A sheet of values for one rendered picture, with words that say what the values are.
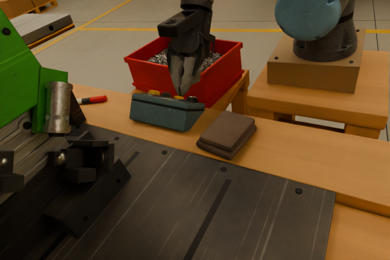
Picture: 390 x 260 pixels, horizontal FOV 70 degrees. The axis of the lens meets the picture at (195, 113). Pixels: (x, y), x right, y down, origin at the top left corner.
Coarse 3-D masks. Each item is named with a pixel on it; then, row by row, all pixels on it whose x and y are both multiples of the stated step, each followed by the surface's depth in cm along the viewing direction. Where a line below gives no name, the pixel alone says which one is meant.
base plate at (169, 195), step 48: (144, 144) 57; (144, 192) 47; (192, 192) 46; (240, 192) 44; (288, 192) 43; (48, 240) 43; (96, 240) 41; (144, 240) 40; (192, 240) 39; (240, 240) 38; (288, 240) 37
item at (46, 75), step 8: (40, 72) 42; (48, 72) 43; (56, 72) 44; (64, 72) 45; (40, 80) 42; (48, 80) 43; (56, 80) 44; (64, 80) 45; (40, 88) 42; (40, 96) 42; (40, 104) 42; (32, 112) 42; (40, 112) 42; (32, 120) 42; (40, 120) 42; (32, 128) 42; (40, 128) 42
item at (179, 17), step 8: (176, 16) 58; (184, 16) 57; (192, 16) 57; (200, 16) 60; (160, 24) 54; (168, 24) 54; (176, 24) 53; (184, 24) 55; (192, 24) 58; (160, 32) 55; (168, 32) 54; (176, 32) 53; (184, 32) 56
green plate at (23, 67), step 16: (0, 16) 38; (0, 32) 38; (16, 32) 40; (0, 48) 38; (16, 48) 40; (0, 64) 38; (16, 64) 40; (32, 64) 42; (0, 80) 38; (16, 80) 40; (32, 80) 41; (0, 96) 38; (16, 96) 40; (32, 96) 41; (0, 112) 38; (16, 112) 40; (0, 128) 38
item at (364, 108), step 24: (264, 72) 82; (360, 72) 74; (384, 72) 73; (264, 96) 72; (288, 96) 71; (312, 96) 69; (336, 96) 68; (360, 96) 66; (384, 96) 65; (336, 120) 66; (360, 120) 63; (384, 120) 60
